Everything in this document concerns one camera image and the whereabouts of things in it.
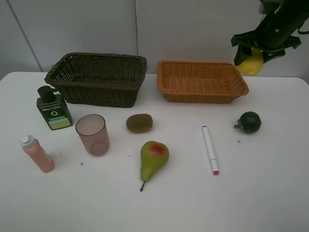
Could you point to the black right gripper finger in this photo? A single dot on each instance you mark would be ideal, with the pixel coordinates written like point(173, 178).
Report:
point(267, 56)
point(243, 53)

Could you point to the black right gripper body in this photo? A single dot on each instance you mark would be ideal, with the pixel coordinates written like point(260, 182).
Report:
point(275, 31)

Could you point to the yellow lemon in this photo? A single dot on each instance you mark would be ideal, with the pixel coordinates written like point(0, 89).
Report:
point(252, 65)

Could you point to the dark green mangosteen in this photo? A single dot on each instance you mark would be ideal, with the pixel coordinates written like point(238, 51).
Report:
point(249, 122)

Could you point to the white marker pink caps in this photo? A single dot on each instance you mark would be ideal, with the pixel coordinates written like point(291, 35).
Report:
point(210, 151)

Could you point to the brown kiwi fruit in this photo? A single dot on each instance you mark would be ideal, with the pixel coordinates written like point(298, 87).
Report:
point(139, 123)

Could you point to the green pear red blush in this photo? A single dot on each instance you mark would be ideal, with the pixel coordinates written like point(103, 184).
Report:
point(153, 156)

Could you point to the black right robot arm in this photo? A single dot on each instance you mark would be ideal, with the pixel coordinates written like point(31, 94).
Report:
point(268, 6)

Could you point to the orange wicker basket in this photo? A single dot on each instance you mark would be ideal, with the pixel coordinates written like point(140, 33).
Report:
point(200, 82)

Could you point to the dark brown wicker basket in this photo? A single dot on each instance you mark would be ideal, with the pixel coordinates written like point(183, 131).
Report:
point(109, 80)

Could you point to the translucent pink plastic cup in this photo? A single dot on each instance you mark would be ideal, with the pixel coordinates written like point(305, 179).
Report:
point(93, 133)

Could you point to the dark green pump bottle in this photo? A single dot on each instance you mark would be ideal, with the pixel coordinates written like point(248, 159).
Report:
point(53, 108)

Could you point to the pink bottle white cap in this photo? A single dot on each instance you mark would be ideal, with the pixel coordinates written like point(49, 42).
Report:
point(33, 149)

